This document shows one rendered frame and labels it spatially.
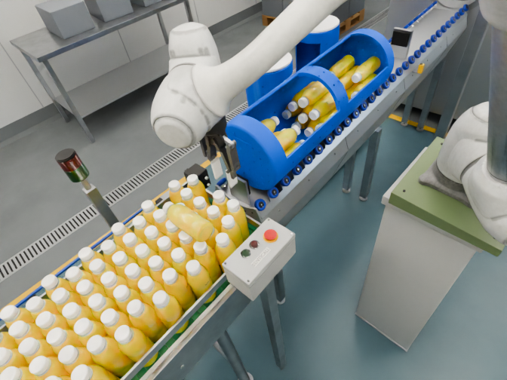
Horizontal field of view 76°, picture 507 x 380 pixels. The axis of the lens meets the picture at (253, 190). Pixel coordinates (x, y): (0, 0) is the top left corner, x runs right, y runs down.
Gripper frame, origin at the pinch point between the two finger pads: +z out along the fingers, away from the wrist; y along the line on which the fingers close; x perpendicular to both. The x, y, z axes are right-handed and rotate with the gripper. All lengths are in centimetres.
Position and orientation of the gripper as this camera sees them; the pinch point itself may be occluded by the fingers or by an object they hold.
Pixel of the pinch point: (224, 173)
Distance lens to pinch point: 96.1
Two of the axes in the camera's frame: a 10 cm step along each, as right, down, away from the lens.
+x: -6.6, 6.0, -4.6
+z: 1.2, 6.8, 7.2
